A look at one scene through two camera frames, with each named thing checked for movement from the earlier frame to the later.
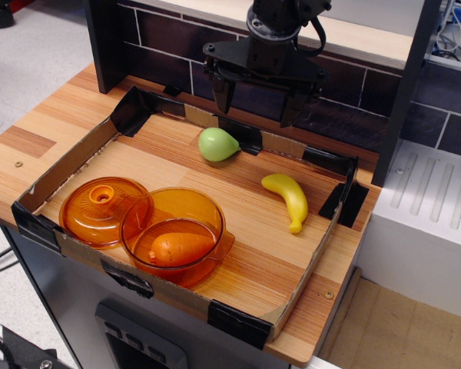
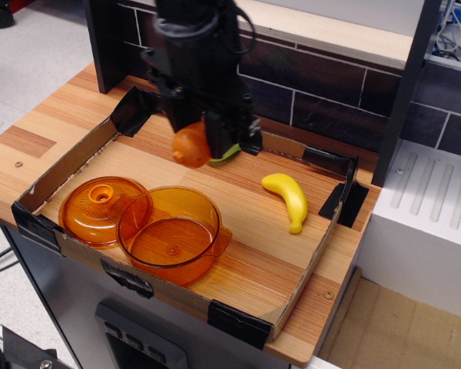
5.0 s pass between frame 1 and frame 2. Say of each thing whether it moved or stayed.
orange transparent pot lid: stayed
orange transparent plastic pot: stayed
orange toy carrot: moved
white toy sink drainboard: stayed
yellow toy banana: stayed
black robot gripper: moved
